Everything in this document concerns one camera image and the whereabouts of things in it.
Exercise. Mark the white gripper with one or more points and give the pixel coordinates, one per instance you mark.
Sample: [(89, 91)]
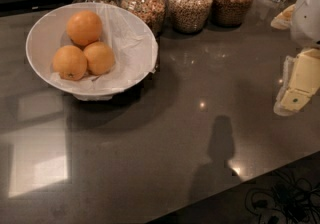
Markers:
[(307, 18)]

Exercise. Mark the orange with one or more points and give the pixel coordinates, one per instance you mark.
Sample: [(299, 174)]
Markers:
[(70, 63), (100, 58), (84, 28)]

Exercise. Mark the white bowl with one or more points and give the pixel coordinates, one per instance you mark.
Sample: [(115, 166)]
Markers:
[(46, 36)]

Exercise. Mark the white paper liner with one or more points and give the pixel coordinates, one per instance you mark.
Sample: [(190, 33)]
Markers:
[(135, 47)]

